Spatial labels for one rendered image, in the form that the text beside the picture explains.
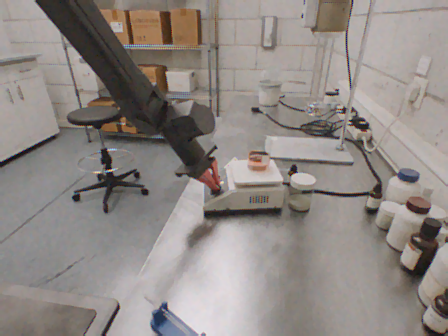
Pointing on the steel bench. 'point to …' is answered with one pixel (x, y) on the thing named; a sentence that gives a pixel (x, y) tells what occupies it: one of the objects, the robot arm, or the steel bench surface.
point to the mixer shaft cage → (319, 82)
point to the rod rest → (169, 323)
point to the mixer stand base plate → (309, 150)
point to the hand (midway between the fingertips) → (215, 186)
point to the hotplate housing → (246, 197)
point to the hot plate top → (254, 174)
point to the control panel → (220, 185)
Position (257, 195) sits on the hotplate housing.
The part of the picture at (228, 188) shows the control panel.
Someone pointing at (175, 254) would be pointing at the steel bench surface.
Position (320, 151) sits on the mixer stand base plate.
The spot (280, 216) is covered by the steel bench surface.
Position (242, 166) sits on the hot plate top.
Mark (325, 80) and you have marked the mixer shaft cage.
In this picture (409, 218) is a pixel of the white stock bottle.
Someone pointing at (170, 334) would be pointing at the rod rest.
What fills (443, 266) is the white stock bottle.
